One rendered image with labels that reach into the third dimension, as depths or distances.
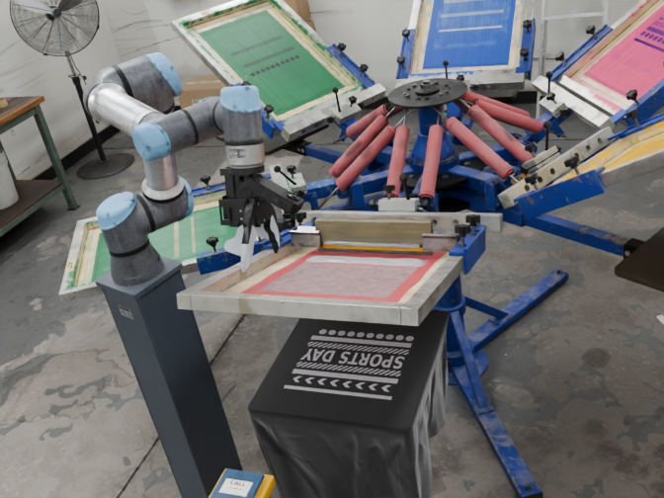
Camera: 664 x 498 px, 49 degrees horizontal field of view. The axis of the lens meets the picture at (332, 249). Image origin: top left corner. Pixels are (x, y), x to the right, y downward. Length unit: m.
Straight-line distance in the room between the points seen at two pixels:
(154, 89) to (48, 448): 2.21
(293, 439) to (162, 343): 0.51
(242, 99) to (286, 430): 0.92
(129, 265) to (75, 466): 1.57
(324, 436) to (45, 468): 1.89
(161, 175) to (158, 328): 0.46
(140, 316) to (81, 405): 1.72
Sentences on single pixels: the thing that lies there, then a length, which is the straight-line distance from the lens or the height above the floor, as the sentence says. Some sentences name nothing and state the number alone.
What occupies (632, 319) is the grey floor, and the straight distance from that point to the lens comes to 3.75.
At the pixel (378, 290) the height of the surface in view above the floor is 1.23.
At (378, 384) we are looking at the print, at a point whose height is 0.95.
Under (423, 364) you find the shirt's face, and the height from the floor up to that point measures 0.95.
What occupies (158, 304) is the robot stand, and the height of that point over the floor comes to 1.12.
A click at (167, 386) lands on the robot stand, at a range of 2.30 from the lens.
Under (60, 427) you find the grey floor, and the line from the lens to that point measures 3.77.
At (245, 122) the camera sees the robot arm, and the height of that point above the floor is 1.77.
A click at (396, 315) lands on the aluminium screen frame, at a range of 1.55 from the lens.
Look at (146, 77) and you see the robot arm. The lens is 1.84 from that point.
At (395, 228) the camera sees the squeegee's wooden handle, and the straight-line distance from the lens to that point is 2.14.
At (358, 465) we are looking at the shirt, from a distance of 1.99.
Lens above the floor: 2.23
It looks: 30 degrees down
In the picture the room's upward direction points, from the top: 11 degrees counter-clockwise
